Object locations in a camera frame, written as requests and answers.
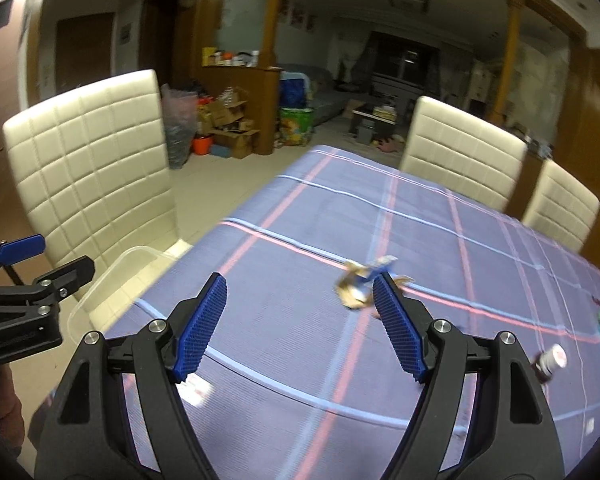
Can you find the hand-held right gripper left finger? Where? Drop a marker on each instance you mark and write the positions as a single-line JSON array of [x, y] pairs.
[[202, 330]]

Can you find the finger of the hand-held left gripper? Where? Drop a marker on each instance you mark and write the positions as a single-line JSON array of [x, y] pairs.
[[67, 274], [22, 247]]

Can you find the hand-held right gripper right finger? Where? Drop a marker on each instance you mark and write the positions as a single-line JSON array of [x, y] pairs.
[[397, 325]]

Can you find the gold wrapper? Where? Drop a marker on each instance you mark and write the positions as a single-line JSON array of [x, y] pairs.
[[352, 292]]

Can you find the clear plastic container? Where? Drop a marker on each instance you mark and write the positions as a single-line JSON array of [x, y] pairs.
[[125, 280]]

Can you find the person's left hand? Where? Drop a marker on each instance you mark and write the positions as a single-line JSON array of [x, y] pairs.
[[7, 410]]

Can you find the large white quilted chair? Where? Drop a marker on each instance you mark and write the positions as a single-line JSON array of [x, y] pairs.
[[90, 160]]

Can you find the purple plaid tablecloth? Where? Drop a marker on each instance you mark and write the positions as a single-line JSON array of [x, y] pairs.
[[330, 210]]

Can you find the brown medicine bottle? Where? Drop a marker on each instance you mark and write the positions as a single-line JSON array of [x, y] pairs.
[[550, 362]]

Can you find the orange bucket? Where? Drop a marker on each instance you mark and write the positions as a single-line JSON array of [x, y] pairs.
[[201, 145]]

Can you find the grey plastic bag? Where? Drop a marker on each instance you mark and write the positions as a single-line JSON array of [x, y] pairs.
[[180, 125]]

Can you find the dark wooden door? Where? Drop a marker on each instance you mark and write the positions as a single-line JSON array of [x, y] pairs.
[[85, 55]]

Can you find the low coffee table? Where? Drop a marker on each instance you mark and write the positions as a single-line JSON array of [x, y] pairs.
[[375, 120]]

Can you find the pile of cardboard boxes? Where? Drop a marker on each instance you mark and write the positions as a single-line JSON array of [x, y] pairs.
[[230, 125]]

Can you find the colourful printed bag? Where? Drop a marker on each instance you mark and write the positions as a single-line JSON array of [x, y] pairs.
[[296, 127]]

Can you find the wooden cabinet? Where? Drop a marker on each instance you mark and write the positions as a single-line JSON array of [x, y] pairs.
[[260, 105]]

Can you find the grey sofa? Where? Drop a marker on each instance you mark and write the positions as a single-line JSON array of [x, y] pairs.
[[330, 95]]

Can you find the blue bag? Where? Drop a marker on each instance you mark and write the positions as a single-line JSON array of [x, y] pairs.
[[294, 91]]

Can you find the row of bottles and jars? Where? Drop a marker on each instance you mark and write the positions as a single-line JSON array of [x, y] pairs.
[[230, 57]]

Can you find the square ceiling lamp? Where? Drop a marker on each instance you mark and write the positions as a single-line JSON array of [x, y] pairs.
[[405, 0]]

